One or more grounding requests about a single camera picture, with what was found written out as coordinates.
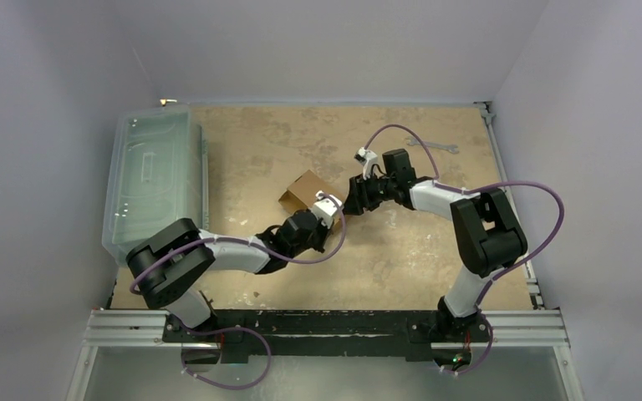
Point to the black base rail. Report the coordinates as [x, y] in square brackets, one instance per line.
[414, 335]

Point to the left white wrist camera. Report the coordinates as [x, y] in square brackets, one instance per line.
[327, 208]

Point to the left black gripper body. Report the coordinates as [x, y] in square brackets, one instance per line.
[316, 240]

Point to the silver open-end wrench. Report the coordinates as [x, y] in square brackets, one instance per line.
[452, 149]

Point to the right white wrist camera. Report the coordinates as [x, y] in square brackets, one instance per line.
[368, 159]

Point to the aluminium frame rail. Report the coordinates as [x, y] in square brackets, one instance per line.
[144, 329]

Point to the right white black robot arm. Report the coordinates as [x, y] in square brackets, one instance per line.
[489, 238]

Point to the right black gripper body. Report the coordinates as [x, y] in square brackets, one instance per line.
[354, 195]

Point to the brown cardboard box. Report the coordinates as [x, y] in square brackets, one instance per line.
[301, 194]

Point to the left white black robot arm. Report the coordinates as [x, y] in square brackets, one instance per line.
[166, 267]

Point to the clear plastic storage bin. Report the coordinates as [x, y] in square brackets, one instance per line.
[158, 175]

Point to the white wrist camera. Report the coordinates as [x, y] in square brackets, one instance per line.
[368, 159]
[327, 208]

